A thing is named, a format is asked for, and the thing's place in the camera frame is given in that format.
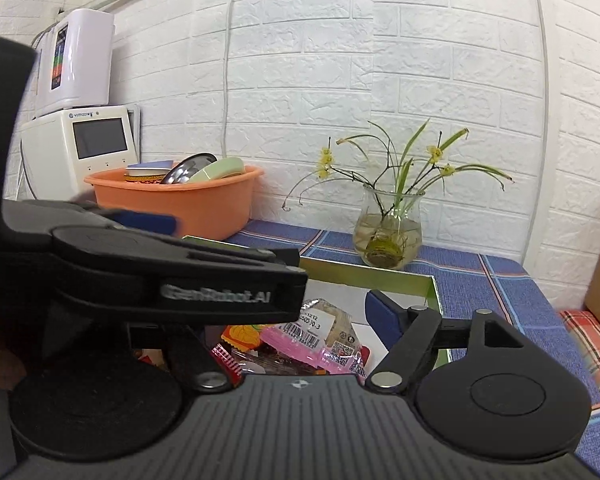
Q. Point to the blue checked tablecloth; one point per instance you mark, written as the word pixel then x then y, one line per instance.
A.
pixel 505 300

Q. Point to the glass vase with plant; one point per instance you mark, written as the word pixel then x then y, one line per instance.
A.
pixel 405 165

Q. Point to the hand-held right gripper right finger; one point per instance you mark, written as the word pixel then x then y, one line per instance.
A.
pixel 382 317

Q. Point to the orange snack packet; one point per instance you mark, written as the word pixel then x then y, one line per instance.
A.
pixel 242 335

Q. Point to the metal bowl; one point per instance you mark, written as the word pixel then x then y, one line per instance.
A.
pixel 187 170

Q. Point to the green cardboard box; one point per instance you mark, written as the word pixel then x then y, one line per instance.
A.
pixel 360 280

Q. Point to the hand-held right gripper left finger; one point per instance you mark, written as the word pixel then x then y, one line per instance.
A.
pixel 210 380

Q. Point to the white appliance with screen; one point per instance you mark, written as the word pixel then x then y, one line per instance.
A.
pixel 50 155

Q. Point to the pale green plate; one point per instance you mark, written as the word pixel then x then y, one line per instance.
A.
pixel 220 167

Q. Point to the red plaid cloth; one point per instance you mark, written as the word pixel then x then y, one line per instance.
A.
pixel 592 350

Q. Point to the orange plastic basin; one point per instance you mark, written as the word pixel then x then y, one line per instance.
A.
pixel 200 205

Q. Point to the white water purifier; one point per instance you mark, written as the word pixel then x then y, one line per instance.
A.
pixel 80 60

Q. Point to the red white-striped snack packet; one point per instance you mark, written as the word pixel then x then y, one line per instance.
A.
pixel 225 357

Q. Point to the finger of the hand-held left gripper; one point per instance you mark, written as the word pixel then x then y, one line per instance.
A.
pixel 240 255
pixel 145 222

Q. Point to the pink-edged nut packet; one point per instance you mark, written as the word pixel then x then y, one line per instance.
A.
pixel 340 332

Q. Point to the blue-rimmed bowl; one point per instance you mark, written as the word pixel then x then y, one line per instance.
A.
pixel 147 170

